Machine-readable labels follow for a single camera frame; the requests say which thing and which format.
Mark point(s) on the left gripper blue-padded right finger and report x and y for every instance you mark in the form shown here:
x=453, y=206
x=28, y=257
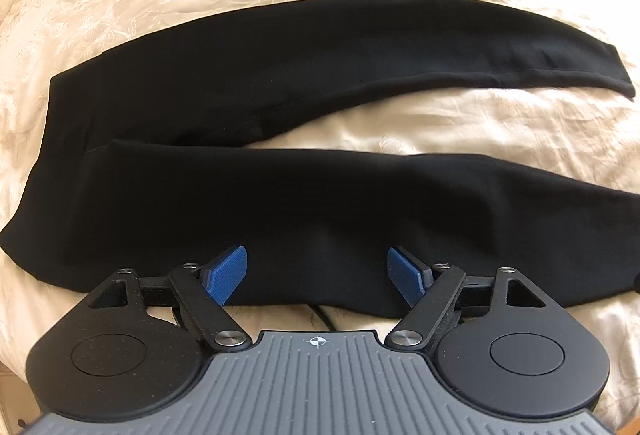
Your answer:
x=431, y=293

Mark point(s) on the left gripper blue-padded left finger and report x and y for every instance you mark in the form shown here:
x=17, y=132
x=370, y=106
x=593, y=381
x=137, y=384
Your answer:
x=202, y=290

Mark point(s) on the black pants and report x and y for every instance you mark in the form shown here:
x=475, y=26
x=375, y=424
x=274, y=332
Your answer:
x=150, y=157

